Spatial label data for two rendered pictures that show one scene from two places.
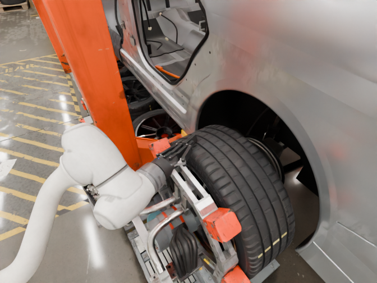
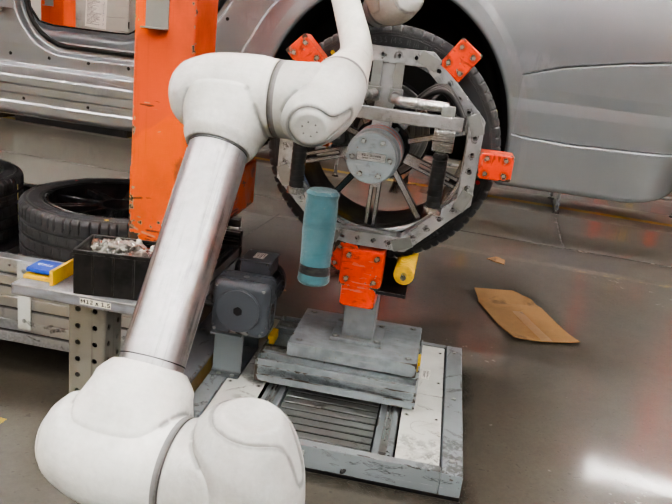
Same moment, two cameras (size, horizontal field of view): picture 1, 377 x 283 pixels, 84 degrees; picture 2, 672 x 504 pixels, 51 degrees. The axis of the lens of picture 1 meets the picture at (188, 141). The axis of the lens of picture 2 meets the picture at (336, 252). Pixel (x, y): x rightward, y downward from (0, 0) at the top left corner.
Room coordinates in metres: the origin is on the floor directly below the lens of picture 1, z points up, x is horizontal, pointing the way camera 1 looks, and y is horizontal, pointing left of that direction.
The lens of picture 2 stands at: (-0.76, 1.50, 1.13)
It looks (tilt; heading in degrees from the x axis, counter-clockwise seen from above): 17 degrees down; 311
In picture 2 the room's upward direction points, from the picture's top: 7 degrees clockwise
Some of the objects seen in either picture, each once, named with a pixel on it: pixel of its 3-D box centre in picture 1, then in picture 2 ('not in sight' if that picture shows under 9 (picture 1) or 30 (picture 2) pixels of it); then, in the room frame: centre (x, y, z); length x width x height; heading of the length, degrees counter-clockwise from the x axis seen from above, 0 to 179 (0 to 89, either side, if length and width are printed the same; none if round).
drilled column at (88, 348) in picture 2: not in sight; (95, 368); (0.79, 0.62, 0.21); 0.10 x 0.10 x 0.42; 33
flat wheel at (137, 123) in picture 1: (165, 140); (120, 230); (1.36, 0.21, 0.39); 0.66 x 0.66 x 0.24
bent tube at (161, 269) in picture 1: (173, 234); (422, 88); (0.27, 0.05, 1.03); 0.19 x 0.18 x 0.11; 123
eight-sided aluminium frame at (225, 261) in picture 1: (188, 215); (378, 149); (0.42, 0.00, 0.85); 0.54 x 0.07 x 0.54; 33
